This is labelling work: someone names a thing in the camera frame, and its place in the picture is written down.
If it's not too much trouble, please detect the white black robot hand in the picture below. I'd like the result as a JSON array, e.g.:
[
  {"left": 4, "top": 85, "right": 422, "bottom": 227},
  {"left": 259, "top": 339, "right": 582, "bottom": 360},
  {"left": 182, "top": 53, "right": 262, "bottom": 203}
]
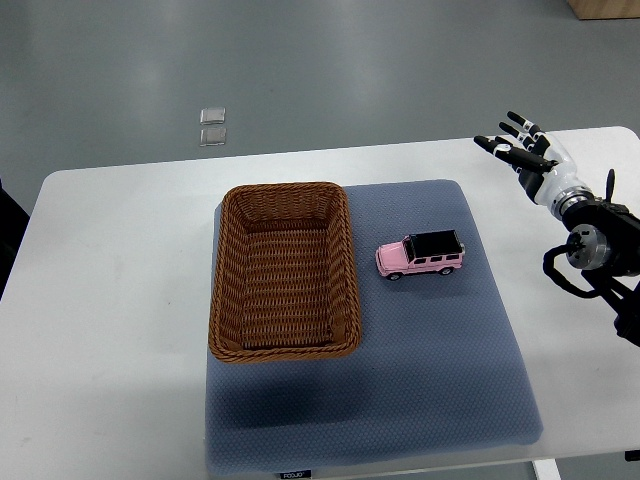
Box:
[{"left": 473, "top": 111, "right": 592, "bottom": 217}]

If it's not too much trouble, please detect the pink toy car black roof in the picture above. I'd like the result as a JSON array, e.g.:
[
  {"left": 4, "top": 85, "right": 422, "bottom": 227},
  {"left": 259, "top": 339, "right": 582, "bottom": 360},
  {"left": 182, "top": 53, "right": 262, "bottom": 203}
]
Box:
[{"left": 375, "top": 230, "right": 466, "bottom": 281}]

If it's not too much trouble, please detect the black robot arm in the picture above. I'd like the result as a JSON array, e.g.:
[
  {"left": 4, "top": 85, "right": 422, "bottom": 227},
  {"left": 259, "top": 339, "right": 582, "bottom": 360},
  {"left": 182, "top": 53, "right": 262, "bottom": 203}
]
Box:
[{"left": 543, "top": 170, "right": 639, "bottom": 346}]

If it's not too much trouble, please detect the brown wicker basket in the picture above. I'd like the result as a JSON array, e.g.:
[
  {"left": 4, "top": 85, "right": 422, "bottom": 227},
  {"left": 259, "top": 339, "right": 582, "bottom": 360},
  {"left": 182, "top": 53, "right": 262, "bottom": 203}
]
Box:
[{"left": 208, "top": 182, "right": 362, "bottom": 363}]

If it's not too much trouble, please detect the wooden box corner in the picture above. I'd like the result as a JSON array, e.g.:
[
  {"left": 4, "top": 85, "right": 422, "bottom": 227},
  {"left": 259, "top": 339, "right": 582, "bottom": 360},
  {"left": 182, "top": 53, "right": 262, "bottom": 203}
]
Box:
[{"left": 567, "top": 0, "right": 640, "bottom": 20}]

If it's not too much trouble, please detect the blue-grey foam mat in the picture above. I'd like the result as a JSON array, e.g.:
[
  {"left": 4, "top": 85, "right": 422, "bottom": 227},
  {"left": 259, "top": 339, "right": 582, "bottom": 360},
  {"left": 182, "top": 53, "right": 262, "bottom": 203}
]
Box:
[{"left": 205, "top": 180, "right": 543, "bottom": 475}]

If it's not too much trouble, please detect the white table leg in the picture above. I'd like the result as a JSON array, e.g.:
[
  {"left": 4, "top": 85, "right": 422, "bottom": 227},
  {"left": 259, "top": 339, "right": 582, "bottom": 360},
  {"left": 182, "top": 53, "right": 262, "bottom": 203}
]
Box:
[{"left": 532, "top": 459, "right": 561, "bottom": 480}]

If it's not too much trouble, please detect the upper floor metal plate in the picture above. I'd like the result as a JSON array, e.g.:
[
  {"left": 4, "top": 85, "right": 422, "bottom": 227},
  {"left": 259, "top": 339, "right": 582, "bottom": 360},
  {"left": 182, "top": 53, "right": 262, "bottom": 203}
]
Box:
[{"left": 200, "top": 107, "right": 226, "bottom": 125}]

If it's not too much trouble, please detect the dark object at left edge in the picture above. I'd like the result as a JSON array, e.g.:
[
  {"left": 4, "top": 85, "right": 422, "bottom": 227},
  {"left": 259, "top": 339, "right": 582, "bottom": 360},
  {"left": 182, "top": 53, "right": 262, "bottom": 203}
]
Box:
[{"left": 0, "top": 187, "right": 30, "bottom": 293}]

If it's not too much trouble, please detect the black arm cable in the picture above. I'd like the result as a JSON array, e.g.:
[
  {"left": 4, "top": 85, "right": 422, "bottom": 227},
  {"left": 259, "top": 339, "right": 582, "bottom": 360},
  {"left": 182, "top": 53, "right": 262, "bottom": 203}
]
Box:
[{"left": 542, "top": 242, "right": 606, "bottom": 300}]

